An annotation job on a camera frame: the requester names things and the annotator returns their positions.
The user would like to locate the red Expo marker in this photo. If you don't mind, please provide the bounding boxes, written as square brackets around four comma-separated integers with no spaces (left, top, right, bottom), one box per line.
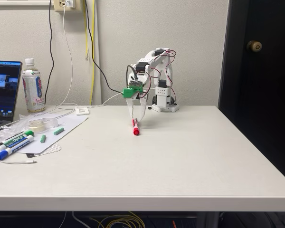
[132,118,141,136]

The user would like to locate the green Expo marker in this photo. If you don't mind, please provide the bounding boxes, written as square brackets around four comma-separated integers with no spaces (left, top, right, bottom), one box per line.
[0,129,35,153]

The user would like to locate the blue Expo marker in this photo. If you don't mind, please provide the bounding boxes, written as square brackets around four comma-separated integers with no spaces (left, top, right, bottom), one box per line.
[0,134,36,161]

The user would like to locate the white USB hub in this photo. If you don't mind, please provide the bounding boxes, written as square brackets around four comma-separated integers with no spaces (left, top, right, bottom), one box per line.
[75,106,90,116]

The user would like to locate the white mesh mat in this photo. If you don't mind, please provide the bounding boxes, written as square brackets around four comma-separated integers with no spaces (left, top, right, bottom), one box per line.
[11,113,90,157]

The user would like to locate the clear tape roll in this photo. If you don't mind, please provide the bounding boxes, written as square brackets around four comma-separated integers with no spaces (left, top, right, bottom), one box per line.
[28,117,60,133]

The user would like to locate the clear plastic drink bottle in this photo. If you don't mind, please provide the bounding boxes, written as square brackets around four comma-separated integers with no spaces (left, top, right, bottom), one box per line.
[22,58,46,113]

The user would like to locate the brass door knob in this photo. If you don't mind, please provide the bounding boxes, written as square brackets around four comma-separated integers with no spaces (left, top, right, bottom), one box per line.
[246,40,263,53]

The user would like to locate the black door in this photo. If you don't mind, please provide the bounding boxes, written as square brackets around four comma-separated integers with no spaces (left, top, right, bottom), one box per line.
[218,0,285,186]

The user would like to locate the clear plastic bags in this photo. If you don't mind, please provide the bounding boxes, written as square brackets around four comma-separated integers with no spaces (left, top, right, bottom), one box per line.
[0,114,35,146]

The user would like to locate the open laptop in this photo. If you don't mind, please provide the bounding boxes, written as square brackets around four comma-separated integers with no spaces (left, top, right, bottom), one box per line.
[0,60,23,133]

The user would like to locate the red black servo wire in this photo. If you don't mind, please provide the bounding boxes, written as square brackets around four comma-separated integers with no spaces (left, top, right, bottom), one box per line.
[142,67,153,99]

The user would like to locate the green gripper camera module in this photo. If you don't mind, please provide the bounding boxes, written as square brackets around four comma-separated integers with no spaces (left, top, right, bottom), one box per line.
[122,80,144,99]

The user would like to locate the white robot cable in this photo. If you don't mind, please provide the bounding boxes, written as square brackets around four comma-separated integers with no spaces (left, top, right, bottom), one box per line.
[86,92,124,109]

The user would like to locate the black camera cable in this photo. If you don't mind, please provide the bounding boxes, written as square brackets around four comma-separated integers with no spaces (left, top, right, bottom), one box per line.
[84,0,138,94]

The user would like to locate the long yellow cable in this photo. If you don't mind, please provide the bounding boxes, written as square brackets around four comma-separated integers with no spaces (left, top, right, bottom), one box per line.
[90,0,97,106]

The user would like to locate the white charger cable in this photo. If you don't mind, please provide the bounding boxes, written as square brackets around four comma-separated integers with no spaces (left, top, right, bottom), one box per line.
[47,4,79,117]

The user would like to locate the thin black power cable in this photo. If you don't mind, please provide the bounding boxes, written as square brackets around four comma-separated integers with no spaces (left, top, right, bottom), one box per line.
[44,0,56,106]

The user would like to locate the beige wall outlet plate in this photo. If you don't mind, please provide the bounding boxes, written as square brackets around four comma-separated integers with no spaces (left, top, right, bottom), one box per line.
[53,0,83,14]

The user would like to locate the yellow cable bundle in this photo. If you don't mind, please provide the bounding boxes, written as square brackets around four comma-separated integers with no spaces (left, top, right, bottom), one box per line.
[89,211,146,228]

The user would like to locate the thin white lightning cable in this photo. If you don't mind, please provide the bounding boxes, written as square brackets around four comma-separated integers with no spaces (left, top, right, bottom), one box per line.
[0,155,38,165]

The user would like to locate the grey cable under table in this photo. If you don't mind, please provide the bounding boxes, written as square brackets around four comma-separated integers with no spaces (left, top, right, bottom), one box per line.
[72,211,92,228]

